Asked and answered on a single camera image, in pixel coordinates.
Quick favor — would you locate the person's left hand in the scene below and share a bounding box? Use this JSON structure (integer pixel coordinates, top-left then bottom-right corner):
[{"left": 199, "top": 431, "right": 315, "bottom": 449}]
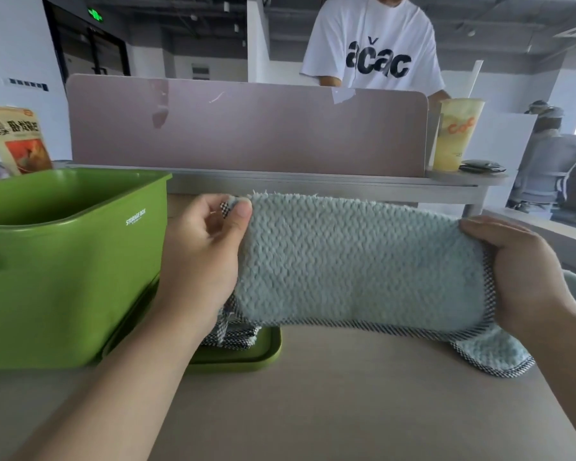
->
[{"left": 158, "top": 194, "right": 253, "bottom": 335}]

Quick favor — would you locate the person's right hand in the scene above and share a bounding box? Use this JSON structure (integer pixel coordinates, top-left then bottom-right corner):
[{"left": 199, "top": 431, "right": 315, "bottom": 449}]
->
[{"left": 459, "top": 216, "right": 575, "bottom": 337}]

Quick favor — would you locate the light blue fluffy towel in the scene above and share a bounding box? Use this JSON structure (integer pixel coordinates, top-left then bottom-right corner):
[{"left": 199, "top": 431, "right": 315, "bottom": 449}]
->
[{"left": 203, "top": 190, "right": 576, "bottom": 379}]

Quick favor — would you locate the person's left forearm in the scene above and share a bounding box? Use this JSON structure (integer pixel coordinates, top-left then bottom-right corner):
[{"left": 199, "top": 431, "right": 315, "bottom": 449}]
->
[{"left": 10, "top": 298, "right": 213, "bottom": 461}]

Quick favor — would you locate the person's right forearm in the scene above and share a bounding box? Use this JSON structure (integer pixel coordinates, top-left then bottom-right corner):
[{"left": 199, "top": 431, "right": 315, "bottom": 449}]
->
[{"left": 521, "top": 301, "right": 576, "bottom": 457}]

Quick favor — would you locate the black flat pouch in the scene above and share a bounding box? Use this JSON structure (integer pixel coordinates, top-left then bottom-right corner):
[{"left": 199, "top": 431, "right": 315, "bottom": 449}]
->
[{"left": 459, "top": 159, "right": 508, "bottom": 175}]

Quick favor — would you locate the pink desk divider panel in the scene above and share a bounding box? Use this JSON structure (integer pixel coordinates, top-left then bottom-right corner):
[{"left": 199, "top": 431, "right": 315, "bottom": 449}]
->
[{"left": 66, "top": 74, "right": 429, "bottom": 178}]

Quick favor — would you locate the grey office chair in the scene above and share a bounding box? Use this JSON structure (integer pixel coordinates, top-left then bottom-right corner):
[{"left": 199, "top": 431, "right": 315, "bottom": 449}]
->
[{"left": 508, "top": 135, "right": 576, "bottom": 211}]

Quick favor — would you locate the white divider panel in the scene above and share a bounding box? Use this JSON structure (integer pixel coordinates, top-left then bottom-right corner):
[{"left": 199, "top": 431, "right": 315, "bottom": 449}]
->
[{"left": 461, "top": 112, "right": 539, "bottom": 211}]

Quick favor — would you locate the yellow drink cup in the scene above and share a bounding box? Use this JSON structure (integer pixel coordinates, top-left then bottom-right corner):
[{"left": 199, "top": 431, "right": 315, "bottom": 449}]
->
[{"left": 432, "top": 98, "right": 486, "bottom": 173}]

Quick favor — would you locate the green plastic box lid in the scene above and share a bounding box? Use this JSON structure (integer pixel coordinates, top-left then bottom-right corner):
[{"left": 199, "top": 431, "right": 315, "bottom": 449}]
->
[{"left": 101, "top": 282, "right": 283, "bottom": 372}]

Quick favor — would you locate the white drinking straw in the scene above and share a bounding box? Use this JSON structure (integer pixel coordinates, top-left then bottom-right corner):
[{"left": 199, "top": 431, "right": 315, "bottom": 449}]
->
[{"left": 466, "top": 60, "right": 484, "bottom": 100}]

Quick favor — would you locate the green plastic storage box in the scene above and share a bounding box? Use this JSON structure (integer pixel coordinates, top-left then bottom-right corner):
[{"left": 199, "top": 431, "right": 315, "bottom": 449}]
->
[{"left": 0, "top": 168, "right": 173, "bottom": 370}]

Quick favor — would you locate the black framed glass door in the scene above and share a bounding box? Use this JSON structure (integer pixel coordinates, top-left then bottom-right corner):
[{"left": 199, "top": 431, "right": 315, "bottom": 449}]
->
[{"left": 42, "top": 0, "right": 131, "bottom": 84}]

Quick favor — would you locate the yellow snack packet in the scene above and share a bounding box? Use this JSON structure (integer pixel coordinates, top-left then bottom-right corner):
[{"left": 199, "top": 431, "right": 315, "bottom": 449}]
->
[{"left": 0, "top": 106, "right": 54, "bottom": 176}]

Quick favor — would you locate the grey desk shelf rail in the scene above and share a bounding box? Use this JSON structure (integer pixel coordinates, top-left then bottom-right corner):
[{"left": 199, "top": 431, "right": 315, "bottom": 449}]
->
[{"left": 53, "top": 162, "right": 510, "bottom": 217}]

